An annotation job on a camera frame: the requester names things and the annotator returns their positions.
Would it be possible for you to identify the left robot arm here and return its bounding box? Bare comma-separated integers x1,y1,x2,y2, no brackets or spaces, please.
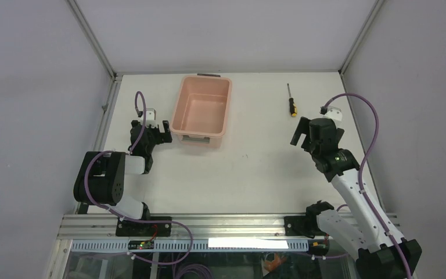
73,120,172,236

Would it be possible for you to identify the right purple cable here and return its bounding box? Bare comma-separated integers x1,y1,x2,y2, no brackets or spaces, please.
321,93,413,279

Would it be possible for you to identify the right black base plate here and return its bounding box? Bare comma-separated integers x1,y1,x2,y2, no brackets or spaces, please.
283,215,321,238

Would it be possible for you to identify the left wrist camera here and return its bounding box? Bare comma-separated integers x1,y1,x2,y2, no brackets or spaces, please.
138,108,158,127

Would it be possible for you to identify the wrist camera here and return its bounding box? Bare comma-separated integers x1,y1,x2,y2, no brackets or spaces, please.
138,108,158,127
320,106,343,123

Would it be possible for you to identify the white slotted cable duct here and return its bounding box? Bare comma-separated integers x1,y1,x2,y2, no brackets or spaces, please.
71,237,308,253

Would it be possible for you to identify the purple cable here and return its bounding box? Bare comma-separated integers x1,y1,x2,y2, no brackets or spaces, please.
84,91,194,266
321,93,413,279

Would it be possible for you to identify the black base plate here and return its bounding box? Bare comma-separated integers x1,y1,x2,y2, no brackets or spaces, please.
115,216,172,239
283,215,321,238

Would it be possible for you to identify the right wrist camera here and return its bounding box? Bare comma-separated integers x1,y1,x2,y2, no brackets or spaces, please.
320,106,343,123

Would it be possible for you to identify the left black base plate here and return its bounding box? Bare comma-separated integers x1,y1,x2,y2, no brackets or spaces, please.
115,216,172,239

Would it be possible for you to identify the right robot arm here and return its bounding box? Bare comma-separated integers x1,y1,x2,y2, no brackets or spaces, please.
290,117,422,278

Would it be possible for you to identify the black yellow screwdriver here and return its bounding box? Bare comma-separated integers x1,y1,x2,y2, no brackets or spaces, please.
287,83,297,117

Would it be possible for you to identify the aluminium front rail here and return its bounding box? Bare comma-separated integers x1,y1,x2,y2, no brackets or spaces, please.
56,213,404,240

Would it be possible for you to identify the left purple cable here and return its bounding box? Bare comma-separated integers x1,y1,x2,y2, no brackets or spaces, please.
84,91,194,266

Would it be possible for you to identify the orange object under table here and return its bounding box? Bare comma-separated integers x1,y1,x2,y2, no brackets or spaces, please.
262,252,287,272

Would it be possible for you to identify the pink plastic bin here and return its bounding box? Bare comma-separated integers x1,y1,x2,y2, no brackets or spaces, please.
170,74,232,148

